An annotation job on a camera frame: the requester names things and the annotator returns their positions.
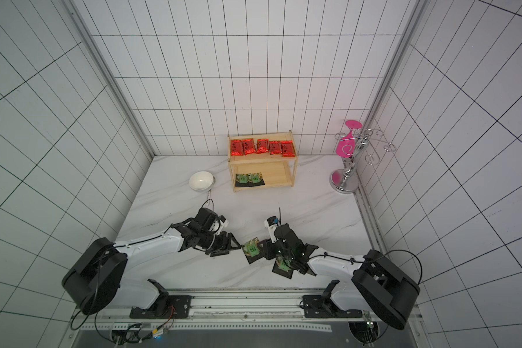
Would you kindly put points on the white ceramic bowl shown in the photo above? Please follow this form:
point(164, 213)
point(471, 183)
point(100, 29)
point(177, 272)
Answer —
point(201, 181)

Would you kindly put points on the green tea bag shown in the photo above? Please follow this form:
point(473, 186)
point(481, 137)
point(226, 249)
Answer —
point(252, 251)
point(242, 180)
point(281, 268)
point(256, 179)

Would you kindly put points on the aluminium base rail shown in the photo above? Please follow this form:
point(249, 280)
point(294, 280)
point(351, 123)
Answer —
point(246, 310)

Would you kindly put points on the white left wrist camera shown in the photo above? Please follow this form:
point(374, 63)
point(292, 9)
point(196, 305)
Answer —
point(222, 223)

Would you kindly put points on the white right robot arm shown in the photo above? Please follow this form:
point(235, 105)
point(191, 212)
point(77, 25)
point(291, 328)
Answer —
point(369, 283)

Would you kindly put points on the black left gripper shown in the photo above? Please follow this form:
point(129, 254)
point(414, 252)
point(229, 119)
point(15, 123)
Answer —
point(230, 237)

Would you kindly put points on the wooden two-tier shelf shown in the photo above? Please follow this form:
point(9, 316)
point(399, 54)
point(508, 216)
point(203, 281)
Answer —
point(276, 170)

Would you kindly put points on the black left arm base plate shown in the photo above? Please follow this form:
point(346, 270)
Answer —
point(165, 307)

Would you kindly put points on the pink spatula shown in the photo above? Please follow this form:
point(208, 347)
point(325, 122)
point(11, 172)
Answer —
point(346, 144)

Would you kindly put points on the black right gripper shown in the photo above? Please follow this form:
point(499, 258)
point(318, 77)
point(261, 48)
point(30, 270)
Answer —
point(274, 250)

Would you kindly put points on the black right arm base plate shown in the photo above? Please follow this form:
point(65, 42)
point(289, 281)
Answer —
point(320, 307)

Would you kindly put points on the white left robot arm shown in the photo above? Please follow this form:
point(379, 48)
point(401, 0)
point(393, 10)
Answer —
point(98, 280)

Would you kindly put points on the red tea bag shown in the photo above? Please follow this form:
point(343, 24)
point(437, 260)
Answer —
point(262, 146)
point(248, 146)
point(236, 148)
point(287, 149)
point(275, 148)

